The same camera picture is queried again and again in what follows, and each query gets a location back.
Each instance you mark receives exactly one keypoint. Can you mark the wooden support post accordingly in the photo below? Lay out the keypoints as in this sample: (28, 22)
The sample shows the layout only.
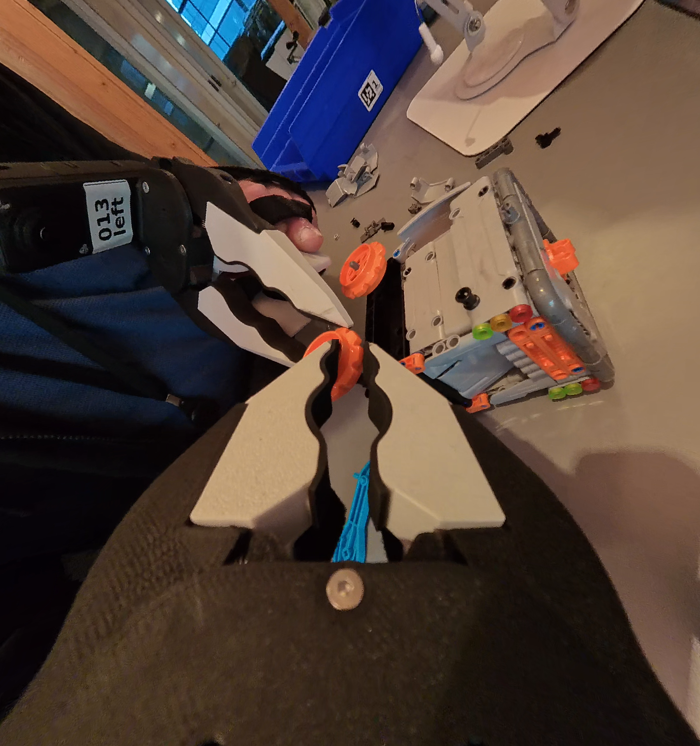
(64, 70)

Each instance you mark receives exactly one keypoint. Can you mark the small black connector part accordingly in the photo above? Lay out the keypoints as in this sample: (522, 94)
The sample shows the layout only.
(548, 137)

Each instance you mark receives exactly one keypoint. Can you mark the blue plastic bin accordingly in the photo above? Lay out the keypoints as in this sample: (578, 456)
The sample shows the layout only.
(338, 116)

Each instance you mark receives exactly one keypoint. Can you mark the blue plastic separator tool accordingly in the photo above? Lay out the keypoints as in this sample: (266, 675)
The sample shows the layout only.
(355, 513)

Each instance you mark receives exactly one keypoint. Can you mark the pile of grey panel pieces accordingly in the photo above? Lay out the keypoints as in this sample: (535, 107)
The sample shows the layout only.
(353, 180)

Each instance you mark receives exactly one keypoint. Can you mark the orange sprocket wheel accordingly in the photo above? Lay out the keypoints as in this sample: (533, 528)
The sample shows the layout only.
(347, 361)
(361, 274)

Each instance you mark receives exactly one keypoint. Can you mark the person's left hand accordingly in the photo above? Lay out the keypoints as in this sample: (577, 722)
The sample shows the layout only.
(303, 233)

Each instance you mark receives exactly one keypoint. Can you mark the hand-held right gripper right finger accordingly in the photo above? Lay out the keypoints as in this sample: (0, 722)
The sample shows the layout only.
(437, 466)

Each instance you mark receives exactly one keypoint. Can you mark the black white tag sticker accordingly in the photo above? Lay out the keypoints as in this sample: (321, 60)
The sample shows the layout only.
(370, 90)

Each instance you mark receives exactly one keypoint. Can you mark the grey angled beam part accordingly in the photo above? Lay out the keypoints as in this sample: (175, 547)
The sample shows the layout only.
(494, 145)

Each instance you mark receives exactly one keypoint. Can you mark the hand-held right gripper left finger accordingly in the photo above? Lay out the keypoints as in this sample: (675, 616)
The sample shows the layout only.
(256, 466)

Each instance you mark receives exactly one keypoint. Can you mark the grey building-block robot model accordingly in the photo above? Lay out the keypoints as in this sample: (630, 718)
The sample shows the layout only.
(472, 262)

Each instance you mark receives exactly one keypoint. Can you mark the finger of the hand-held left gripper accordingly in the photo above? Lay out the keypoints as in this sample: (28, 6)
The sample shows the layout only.
(285, 268)
(221, 309)

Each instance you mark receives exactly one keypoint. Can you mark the grey curved panel part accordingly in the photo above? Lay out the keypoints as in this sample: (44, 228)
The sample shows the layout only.
(431, 186)

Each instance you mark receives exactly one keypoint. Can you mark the grey track link part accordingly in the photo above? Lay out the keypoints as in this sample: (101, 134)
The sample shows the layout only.
(376, 228)

